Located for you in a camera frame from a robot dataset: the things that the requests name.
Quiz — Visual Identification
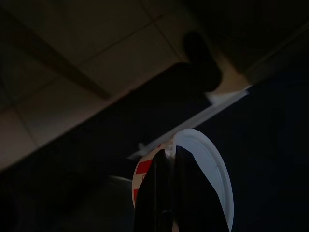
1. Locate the white floor tape strip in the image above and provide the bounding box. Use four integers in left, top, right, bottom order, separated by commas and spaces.
126, 88, 251, 160

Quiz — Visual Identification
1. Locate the white cup red print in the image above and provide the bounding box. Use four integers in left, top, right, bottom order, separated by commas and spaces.
131, 128, 234, 232

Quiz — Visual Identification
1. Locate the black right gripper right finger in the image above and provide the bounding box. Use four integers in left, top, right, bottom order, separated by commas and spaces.
173, 145, 230, 232

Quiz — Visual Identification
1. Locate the black floor mat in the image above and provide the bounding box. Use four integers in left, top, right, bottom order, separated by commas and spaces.
0, 79, 309, 232

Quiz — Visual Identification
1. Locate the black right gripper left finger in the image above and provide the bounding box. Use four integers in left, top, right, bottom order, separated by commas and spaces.
134, 149, 174, 232

